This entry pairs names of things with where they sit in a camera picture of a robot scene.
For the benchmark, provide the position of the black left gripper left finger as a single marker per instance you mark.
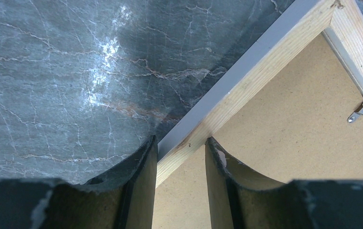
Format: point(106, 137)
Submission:
point(122, 197)

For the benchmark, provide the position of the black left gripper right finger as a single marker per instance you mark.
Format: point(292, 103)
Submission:
point(242, 198)

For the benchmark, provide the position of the brown cardboard backing board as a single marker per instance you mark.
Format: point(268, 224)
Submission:
point(296, 126)

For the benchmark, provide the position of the light wooden picture frame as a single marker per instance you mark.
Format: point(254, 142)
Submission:
point(340, 21)

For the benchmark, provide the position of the small metal retaining clip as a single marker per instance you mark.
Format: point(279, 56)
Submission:
point(356, 114)

